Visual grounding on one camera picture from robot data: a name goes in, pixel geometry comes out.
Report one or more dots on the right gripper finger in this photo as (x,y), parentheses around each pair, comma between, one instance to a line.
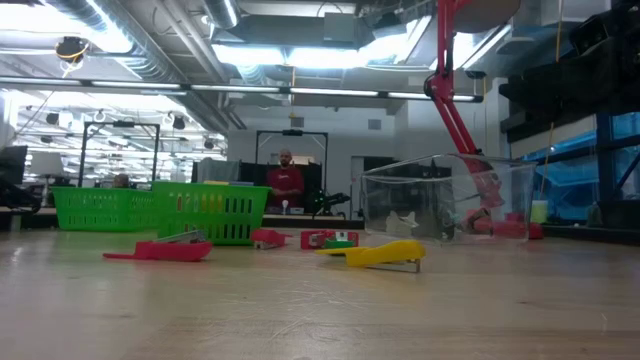
(565,85)

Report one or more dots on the clear plastic container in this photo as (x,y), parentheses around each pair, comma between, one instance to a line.
(400,195)

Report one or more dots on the yellow stapler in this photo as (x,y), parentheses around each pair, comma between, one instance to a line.
(385,252)

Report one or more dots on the red green small box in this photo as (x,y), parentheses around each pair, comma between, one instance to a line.
(311,239)

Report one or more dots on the red stapler silver top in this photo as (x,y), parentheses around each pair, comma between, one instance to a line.
(170,251)

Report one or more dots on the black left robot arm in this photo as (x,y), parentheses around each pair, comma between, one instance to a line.
(15,197)

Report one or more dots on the black background robot arm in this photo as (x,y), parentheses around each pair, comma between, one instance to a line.
(327,202)

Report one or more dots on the red desk lamp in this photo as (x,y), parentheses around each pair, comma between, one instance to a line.
(445,45)

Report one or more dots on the pale green cup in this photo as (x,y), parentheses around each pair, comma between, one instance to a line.
(541,212)

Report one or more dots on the grey ceiling unit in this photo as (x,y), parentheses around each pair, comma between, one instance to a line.
(340,27)

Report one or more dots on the long ceiling light strip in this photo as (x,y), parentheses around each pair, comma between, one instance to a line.
(330,92)

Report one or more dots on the bright ceiling light panel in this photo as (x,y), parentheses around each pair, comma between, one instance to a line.
(300,56)

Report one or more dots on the person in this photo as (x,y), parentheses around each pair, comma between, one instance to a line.
(121,181)
(285,182)

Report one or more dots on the small white stand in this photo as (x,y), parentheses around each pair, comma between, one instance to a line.
(285,203)

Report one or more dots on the black partition screen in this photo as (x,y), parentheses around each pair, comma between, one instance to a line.
(250,172)

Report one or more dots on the grey cloth cover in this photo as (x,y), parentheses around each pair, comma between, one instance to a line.
(217,171)

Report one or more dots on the green plastic basket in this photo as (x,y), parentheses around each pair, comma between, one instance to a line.
(100,207)
(215,215)

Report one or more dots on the black hanging spotlight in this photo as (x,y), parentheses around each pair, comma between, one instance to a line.
(179,122)
(52,119)

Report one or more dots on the black ceiling device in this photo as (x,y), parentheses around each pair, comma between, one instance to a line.
(71,48)

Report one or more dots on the white table lamp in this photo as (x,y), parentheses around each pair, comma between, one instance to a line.
(46,164)

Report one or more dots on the dark computer monitor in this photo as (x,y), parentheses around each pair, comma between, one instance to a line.
(12,165)

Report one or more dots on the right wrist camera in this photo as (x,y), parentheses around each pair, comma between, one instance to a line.
(597,32)

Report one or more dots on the grey wall speaker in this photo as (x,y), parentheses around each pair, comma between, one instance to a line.
(297,122)
(374,124)

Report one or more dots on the black rig frame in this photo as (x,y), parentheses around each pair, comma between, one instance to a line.
(120,124)
(291,133)

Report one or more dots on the silver ventilation duct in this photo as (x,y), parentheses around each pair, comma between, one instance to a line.
(222,12)

